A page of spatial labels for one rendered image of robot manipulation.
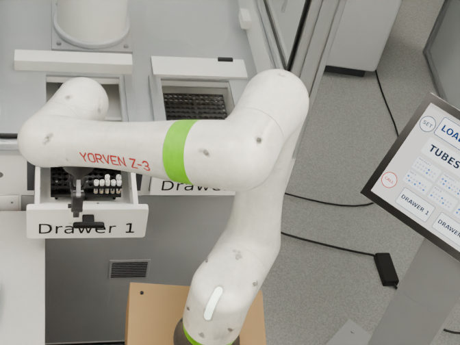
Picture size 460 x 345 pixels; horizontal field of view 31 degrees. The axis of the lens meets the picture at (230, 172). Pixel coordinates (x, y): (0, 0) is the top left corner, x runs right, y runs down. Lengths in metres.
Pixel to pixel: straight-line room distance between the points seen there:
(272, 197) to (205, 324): 0.29
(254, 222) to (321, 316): 1.42
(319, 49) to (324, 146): 1.76
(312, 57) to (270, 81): 0.49
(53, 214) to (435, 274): 1.04
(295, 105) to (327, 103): 2.44
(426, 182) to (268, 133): 0.79
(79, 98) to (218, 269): 0.44
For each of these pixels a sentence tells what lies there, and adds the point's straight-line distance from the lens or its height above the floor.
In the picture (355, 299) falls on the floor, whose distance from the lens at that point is 3.16.
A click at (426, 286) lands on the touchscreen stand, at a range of 2.36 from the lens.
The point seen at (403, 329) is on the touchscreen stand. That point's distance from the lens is 2.52.
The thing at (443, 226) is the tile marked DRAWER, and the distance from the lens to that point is 2.09.
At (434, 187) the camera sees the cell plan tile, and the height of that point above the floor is 1.05.
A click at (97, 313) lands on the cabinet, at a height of 0.24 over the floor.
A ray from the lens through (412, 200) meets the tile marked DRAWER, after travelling 2.11.
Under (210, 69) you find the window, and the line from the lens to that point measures 1.95.
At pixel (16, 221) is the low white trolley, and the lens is 2.18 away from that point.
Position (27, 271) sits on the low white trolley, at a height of 0.76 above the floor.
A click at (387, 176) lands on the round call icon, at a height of 1.02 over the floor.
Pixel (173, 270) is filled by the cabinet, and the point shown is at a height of 0.46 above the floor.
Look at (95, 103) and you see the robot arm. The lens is 1.68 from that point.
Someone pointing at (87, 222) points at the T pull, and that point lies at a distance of 1.98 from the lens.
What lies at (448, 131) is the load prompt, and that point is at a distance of 2.11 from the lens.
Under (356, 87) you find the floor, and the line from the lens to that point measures 4.05.
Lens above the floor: 2.43
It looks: 45 degrees down
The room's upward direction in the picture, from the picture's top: 14 degrees clockwise
